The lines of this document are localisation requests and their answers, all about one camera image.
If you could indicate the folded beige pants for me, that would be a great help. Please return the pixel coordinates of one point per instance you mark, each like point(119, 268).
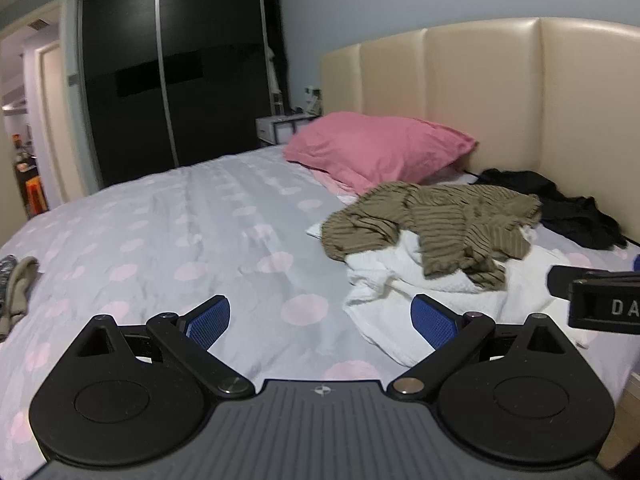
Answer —
point(22, 280)

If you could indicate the white nightstand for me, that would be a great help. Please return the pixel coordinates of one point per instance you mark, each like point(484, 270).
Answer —
point(272, 129)

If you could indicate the ceiling vent grille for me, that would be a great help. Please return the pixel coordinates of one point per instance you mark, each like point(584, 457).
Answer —
point(37, 24)

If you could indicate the light pink pillow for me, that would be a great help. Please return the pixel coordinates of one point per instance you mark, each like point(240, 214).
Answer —
point(337, 187)

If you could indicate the cluttered hallway shelf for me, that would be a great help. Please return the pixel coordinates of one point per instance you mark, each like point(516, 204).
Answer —
point(24, 155)

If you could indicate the folded dark floral garment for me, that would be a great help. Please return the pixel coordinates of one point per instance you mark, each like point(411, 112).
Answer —
point(6, 267)

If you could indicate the black garment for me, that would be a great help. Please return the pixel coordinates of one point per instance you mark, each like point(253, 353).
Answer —
point(575, 210)

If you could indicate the white waffle cloth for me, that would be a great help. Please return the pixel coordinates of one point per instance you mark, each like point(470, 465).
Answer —
point(390, 272)

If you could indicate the beige padded headboard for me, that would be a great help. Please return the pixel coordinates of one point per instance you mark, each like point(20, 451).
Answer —
point(500, 85)

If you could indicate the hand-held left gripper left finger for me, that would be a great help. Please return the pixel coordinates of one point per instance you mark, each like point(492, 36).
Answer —
point(210, 319)

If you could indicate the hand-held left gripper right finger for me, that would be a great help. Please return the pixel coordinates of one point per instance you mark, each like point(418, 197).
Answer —
point(432, 320)

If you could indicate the orange stool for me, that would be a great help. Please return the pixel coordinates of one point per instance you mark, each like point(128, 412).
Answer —
point(36, 192)

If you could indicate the black sliding wardrobe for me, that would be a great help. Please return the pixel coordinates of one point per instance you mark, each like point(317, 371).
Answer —
point(210, 35)

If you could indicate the hallway door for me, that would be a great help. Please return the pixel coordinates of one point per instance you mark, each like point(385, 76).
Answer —
point(52, 120)

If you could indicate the olive striped shirt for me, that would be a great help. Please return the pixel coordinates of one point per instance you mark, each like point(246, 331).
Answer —
point(450, 220)

